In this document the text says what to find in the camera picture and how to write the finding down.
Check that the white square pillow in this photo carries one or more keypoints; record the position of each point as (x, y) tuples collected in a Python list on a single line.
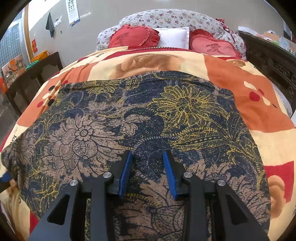
[(174, 37)]

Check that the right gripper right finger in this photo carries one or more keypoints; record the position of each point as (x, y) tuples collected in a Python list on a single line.
[(212, 209)]

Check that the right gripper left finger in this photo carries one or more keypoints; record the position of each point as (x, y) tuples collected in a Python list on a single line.
[(84, 202)]

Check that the left red heart pillow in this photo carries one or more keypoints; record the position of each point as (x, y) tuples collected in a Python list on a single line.
[(134, 36)]

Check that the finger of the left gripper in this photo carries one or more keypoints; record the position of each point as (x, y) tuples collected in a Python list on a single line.
[(5, 181)]

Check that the red heart pillow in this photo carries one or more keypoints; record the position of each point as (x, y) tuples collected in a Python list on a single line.
[(134, 36), (202, 41)]

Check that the dark wooden side table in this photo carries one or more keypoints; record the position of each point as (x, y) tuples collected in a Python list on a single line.
[(24, 80)]

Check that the floral padded headboard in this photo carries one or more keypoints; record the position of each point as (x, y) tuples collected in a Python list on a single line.
[(176, 18)]

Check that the dark hanging cloth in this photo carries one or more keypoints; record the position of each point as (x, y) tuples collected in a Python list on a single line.
[(50, 25)]

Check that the dark floral patterned garment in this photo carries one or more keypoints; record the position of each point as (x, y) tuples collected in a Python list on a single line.
[(89, 125)]

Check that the dark carved wooden cabinet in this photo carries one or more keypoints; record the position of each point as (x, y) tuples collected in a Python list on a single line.
[(277, 64)]

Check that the orange red patchwork blanket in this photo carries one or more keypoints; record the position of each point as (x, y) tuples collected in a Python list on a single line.
[(254, 96)]

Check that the eye chart wall poster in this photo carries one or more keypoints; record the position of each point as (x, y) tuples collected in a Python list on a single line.
[(72, 12)]

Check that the orange basket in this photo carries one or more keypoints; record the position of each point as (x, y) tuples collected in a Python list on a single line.
[(40, 56)]

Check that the right red heart pillow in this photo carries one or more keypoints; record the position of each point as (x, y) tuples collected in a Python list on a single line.
[(202, 41)]

